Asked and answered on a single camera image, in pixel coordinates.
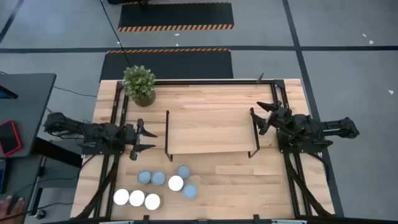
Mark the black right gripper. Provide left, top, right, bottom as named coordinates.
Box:
left=249, top=100, right=293, bottom=136

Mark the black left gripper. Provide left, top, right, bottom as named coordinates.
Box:
left=124, top=118, right=158, bottom=161

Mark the white-lidded tin can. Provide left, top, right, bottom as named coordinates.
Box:
left=113, top=189, right=130, bottom=206
left=129, top=190, right=146, bottom=207

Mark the teal vegetable-print tin can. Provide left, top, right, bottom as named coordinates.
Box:
left=182, top=184, right=199, bottom=200

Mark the wooden shelf with black legs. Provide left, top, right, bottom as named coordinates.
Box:
left=164, top=107, right=261, bottom=162

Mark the grey-lidded tin can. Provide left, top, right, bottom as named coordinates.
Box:
left=137, top=169, right=152, bottom=185
left=150, top=170, right=167, bottom=187

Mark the green potted plant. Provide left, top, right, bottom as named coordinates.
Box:
left=123, top=64, right=157, bottom=108

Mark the black mat one hazard stripe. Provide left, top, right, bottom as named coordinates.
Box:
left=99, top=48, right=234, bottom=80

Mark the black desk support beam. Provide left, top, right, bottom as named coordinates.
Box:
left=32, top=136, right=83, bottom=169

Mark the grey desk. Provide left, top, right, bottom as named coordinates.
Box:
left=0, top=73, right=57, bottom=158

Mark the red-edged black tablet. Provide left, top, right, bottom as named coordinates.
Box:
left=0, top=119, right=24, bottom=157

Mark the black monitor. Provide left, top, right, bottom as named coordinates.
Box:
left=0, top=85, right=19, bottom=100

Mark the person's hand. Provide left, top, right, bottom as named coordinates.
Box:
left=0, top=195, right=25, bottom=224

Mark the black metal table frame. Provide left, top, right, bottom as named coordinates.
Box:
left=40, top=79, right=398, bottom=224

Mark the thin black cable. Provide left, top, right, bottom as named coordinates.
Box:
left=52, top=86, right=98, bottom=98

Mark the black floor cable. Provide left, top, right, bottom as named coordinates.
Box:
left=99, top=0, right=132, bottom=68

